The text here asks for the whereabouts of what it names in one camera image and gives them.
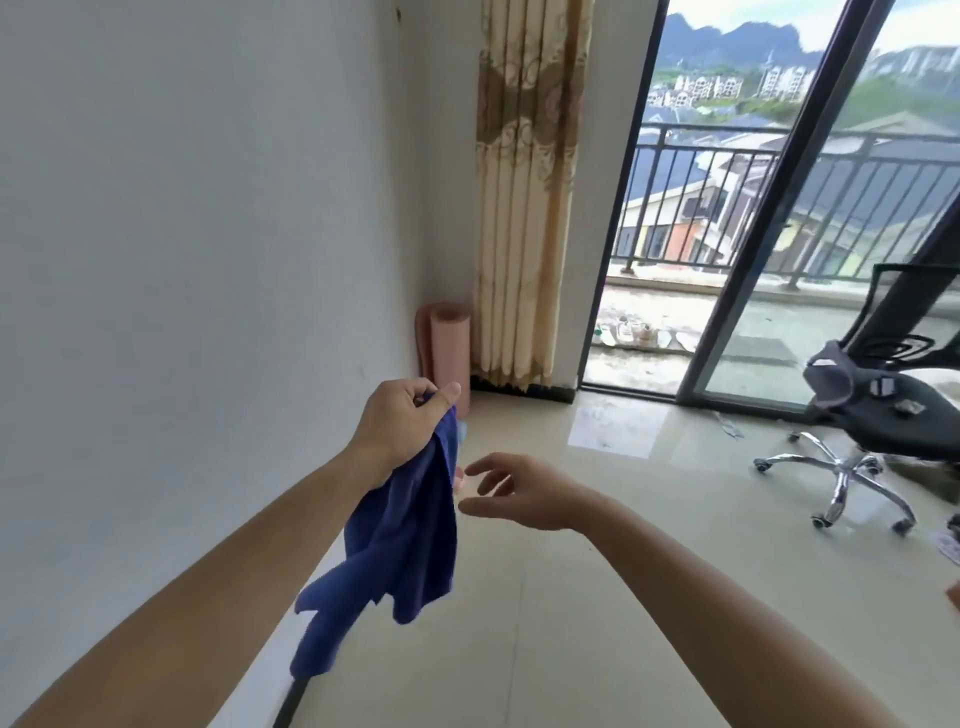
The beige patterned curtain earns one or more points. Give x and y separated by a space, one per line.
525 225

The blue cloth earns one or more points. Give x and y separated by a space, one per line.
412 540

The dark balcony railing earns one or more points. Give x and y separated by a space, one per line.
847 144

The cluster of balcony bottles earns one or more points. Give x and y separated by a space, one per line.
637 330

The black sliding door frame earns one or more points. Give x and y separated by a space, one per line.
761 247

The person's left forearm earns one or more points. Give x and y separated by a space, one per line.
187 622

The person's left hand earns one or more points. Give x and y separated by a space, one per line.
397 427

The pink yoga mat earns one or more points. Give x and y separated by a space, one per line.
450 352

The black mesh office chair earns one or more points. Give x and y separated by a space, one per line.
900 420

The black baseboard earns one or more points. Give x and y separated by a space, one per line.
525 391

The person's right hand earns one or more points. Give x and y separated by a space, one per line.
547 502

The person's right forearm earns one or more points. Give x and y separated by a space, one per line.
712 622

